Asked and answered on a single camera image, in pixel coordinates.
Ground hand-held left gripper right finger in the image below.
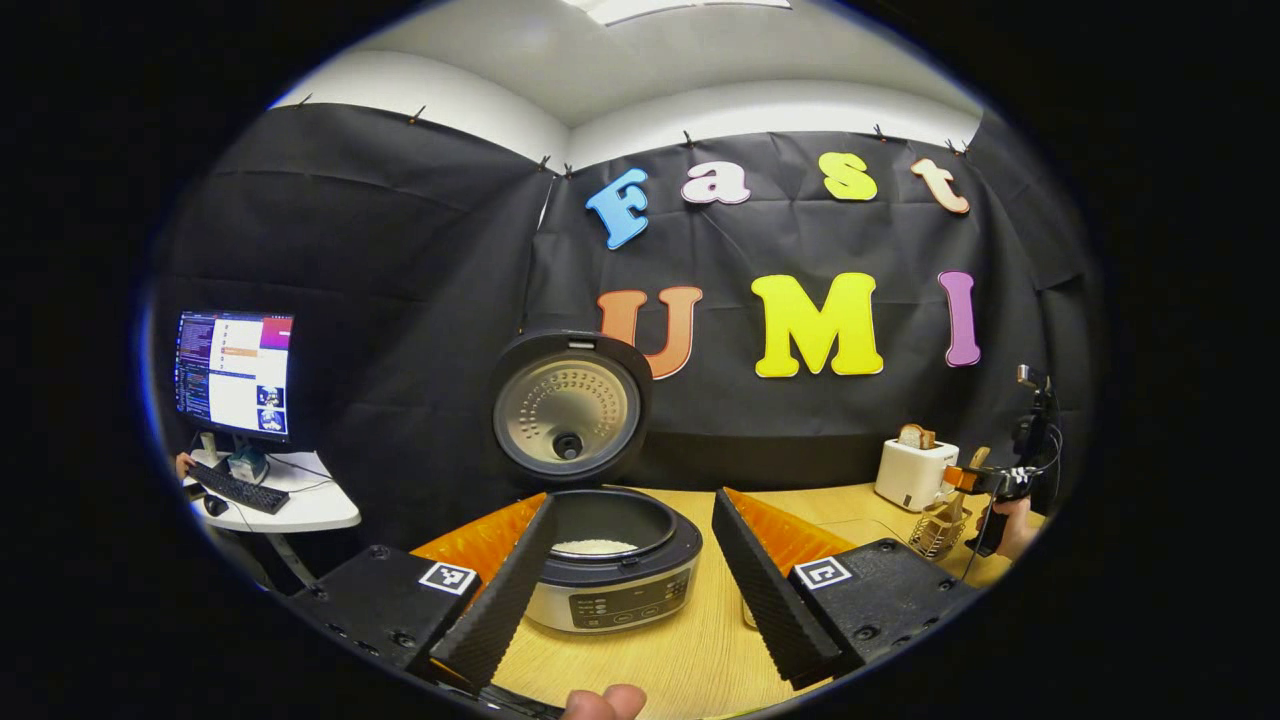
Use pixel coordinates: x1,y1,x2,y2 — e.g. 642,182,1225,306
711,488,981,691

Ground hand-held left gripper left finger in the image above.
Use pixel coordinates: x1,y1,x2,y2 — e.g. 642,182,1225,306
283,492,559,698

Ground clear plastic rice container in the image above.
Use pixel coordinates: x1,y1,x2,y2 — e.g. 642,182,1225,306
742,515,931,629

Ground wooden spoon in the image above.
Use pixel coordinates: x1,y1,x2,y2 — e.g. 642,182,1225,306
945,446,993,531

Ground metal wire chopstick holder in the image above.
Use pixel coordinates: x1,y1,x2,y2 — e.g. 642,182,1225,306
908,498,973,561

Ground black and silver rice cooker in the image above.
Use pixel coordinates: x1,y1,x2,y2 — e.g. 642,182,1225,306
490,328,703,634

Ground white toaster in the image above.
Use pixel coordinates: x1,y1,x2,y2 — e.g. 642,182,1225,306
874,437,961,512

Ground white side desk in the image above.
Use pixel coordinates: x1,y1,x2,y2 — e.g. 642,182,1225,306
185,450,361,534

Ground black keyboard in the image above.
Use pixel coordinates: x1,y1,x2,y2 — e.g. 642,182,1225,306
188,460,291,515

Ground black backdrop cloth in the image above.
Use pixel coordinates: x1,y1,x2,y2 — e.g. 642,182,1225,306
145,100,1101,551

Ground computer monitor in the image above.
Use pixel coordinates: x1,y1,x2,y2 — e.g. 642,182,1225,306
175,310,296,448

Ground ceiling light panel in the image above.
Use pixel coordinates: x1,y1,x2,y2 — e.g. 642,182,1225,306
560,0,793,27

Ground thin black cable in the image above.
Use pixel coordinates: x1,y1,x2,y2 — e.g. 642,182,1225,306
960,440,1063,586

